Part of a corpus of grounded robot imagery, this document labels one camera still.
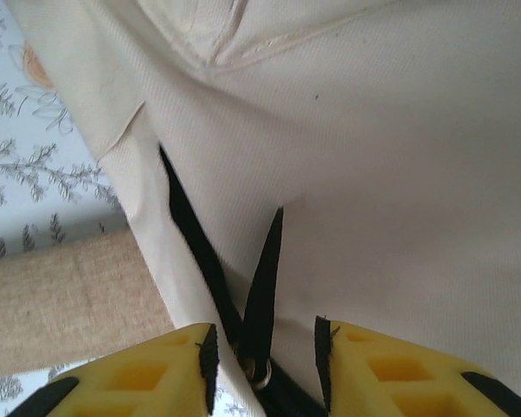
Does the tan glasses case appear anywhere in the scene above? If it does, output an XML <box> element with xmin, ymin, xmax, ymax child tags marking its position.
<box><xmin>0</xmin><ymin>228</ymin><xmax>175</xmax><ymax>378</ymax></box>

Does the beige canvas backpack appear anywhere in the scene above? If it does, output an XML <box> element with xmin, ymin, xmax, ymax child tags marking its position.
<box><xmin>6</xmin><ymin>0</ymin><xmax>521</xmax><ymax>417</ymax></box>

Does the floral tablecloth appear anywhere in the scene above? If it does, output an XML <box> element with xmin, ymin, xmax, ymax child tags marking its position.
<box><xmin>0</xmin><ymin>0</ymin><xmax>261</xmax><ymax>417</ymax></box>

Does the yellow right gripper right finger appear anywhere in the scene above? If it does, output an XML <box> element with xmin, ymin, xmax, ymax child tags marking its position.
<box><xmin>314</xmin><ymin>315</ymin><xmax>521</xmax><ymax>417</ymax></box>

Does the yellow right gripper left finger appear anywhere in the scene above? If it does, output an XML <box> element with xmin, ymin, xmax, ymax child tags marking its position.
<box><xmin>6</xmin><ymin>321</ymin><xmax>221</xmax><ymax>417</ymax></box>

